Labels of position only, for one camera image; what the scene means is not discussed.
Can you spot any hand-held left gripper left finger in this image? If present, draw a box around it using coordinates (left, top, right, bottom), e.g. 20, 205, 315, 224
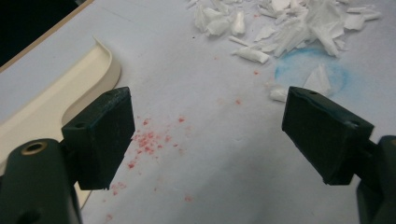
61, 87, 136, 191

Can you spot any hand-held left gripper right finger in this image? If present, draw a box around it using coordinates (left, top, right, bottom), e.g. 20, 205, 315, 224
281, 86, 375, 186

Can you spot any cream plastic dustpan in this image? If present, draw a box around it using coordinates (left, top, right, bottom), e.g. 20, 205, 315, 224
0, 36, 122, 209

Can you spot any white table cover board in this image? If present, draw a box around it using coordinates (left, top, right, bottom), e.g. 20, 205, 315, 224
0, 0, 396, 224

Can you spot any wooden table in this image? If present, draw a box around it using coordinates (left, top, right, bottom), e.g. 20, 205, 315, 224
0, 0, 95, 74

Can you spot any pile of white paper scraps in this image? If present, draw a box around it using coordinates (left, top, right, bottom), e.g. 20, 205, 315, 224
186, 0, 382, 104

